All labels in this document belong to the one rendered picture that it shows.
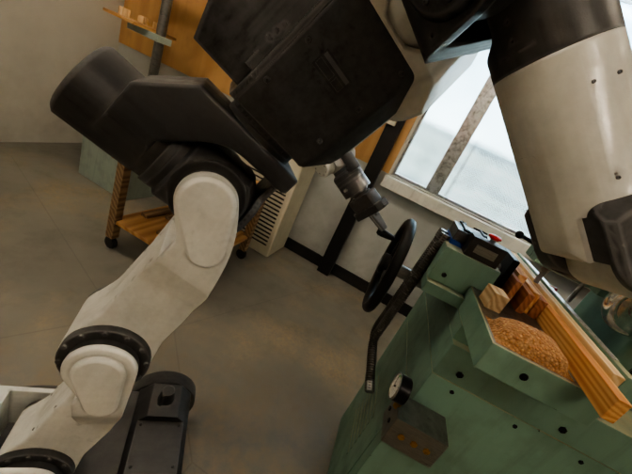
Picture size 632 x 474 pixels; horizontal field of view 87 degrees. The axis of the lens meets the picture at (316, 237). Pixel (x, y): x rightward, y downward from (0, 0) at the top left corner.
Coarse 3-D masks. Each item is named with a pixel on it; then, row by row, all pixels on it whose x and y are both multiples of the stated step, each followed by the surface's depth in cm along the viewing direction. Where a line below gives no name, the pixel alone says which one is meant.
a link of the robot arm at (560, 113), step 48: (576, 48) 23; (624, 48) 23; (528, 96) 26; (576, 96) 24; (624, 96) 24; (528, 144) 27; (576, 144) 25; (624, 144) 24; (528, 192) 29; (576, 192) 26; (624, 192) 24; (576, 240) 27; (624, 240) 24
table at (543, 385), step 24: (432, 288) 79; (480, 312) 67; (504, 312) 71; (480, 336) 62; (480, 360) 58; (504, 360) 57; (528, 360) 56; (528, 384) 57; (552, 384) 56; (576, 384) 56; (576, 408) 56
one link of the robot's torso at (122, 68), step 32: (96, 64) 39; (128, 64) 42; (64, 96) 38; (96, 96) 39; (128, 96) 39; (160, 96) 40; (192, 96) 40; (224, 96) 50; (96, 128) 41; (128, 128) 40; (160, 128) 41; (192, 128) 42; (224, 128) 43; (128, 160) 44; (160, 160) 44; (256, 160) 46; (256, 192) 54
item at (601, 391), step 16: (544, 320) 72; (560, 320) 69; (560, 336) 65; (576, 352) 60; (576, 368) 58; (592, 368) 55; (592, 384) 53; (608, 384) 51; (592, 400) 52; (608, 400) 50; (624, 400) 49; (608, 416) 49
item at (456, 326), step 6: (450, 306) 84; (450, 312) 82; (456, 312) 78; (450, 318) 80; (456, 318) 77; (450, 324) 78; (456, 324) 75; (462, 324) 72; (456, 330) 73; (462, 330) 72; (456, 336) 73; (462, 336) 73; (462, 342) 73
